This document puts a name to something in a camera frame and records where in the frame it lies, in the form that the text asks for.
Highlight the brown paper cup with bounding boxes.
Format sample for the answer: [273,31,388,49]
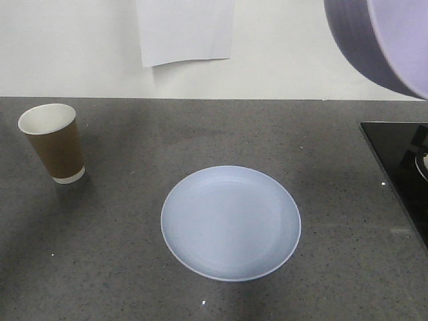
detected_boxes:
[17,104,86,185]

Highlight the purple bowl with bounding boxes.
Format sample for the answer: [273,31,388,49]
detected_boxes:
[324,1,427,100]

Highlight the light blue plate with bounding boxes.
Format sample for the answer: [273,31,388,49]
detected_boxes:
[160,166,302,282]

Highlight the white paper sheet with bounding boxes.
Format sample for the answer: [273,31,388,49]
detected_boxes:
[136,0,235,67]

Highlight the black gas stove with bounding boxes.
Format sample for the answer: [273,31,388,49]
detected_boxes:
[360,121,427,243]

